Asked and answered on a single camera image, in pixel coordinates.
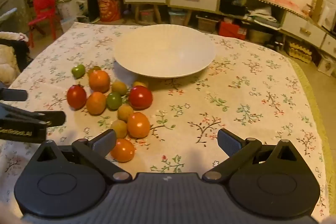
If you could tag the small orange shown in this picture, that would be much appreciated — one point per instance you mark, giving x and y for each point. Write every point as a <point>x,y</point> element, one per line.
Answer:
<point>96,103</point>

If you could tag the yellow fringed cloth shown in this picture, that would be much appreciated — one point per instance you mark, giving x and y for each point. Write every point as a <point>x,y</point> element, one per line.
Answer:
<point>315,108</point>

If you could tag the orange printed bag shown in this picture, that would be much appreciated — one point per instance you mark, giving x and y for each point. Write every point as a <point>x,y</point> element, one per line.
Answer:
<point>107,6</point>

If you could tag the black device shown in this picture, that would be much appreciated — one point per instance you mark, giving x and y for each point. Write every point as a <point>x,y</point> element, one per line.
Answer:
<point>232,6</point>

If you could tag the long low cabinet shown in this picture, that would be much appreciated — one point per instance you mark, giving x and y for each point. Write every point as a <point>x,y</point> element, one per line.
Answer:
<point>302,29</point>

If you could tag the large orange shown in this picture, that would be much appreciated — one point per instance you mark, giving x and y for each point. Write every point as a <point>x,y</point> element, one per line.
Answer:
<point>99,81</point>

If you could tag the grey chair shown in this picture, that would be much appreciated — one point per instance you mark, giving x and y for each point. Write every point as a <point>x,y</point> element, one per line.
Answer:
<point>8,14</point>

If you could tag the orange tomato mid-left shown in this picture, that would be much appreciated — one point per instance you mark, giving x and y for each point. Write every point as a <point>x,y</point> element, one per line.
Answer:
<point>123,150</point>

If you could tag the brownish green tomato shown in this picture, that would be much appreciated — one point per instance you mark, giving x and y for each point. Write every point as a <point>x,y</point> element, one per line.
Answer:
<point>93,69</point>

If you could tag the red tomato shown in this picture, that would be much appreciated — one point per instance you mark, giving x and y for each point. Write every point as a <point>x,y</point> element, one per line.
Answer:
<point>140,97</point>
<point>76,96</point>

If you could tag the white ribbed plate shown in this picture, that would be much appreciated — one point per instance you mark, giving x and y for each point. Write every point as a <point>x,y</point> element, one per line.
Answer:
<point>162,56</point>

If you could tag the orange tomato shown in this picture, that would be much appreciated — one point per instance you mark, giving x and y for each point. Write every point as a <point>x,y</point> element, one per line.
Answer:
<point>138,124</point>

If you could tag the fluffy white cushion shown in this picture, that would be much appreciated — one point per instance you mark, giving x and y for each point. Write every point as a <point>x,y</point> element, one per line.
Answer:
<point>6,61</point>

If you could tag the yellow longan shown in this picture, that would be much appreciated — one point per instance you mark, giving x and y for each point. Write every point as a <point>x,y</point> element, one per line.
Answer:
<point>119,128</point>
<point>139,83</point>
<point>119,87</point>
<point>125,112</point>

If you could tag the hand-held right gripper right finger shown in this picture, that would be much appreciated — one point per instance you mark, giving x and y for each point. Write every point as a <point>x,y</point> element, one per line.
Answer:
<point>229,142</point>

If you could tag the white plastic bag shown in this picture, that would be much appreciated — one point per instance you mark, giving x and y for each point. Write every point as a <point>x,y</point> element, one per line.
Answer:
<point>69,8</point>

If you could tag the black chair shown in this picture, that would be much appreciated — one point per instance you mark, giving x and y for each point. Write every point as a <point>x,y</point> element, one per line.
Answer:
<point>91,3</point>

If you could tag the clear storage box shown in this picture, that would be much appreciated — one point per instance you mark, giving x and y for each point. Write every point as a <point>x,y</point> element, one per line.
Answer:
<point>147,15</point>
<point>177,18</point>

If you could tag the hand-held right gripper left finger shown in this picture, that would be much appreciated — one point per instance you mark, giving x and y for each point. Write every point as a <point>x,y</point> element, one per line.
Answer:
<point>105,141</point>

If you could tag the red box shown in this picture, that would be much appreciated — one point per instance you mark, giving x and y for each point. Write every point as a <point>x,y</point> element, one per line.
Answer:
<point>232,29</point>

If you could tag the red plastic chair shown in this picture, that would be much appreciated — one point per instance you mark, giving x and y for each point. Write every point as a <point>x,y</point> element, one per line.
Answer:
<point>43,7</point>

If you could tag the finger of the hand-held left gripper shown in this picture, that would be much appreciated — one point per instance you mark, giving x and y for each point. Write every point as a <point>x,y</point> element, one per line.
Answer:
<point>15,95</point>
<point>55,117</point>

